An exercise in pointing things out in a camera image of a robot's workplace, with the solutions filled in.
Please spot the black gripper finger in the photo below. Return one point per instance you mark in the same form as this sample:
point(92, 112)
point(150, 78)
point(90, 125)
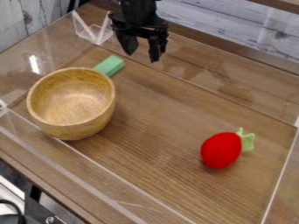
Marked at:
point(158, 44)
point(128, 41)

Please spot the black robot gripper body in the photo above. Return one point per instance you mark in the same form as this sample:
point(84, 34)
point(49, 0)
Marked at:
point(136, 18)

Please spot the green rectangular block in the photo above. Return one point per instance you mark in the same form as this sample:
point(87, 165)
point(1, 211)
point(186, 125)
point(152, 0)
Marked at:
point(110, 66)

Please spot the red plush strawberry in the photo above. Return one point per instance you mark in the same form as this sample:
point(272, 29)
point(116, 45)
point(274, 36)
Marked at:
point(223, 147)

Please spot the clear acrylic corner bracket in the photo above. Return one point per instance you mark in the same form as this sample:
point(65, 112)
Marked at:
point(96, 34)

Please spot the wooden bowl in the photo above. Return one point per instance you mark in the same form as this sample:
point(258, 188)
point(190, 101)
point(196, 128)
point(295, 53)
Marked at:
point(71, 102)

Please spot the black metal table bracket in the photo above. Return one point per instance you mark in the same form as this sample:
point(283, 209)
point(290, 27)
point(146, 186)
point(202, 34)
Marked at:
point(36, 214)

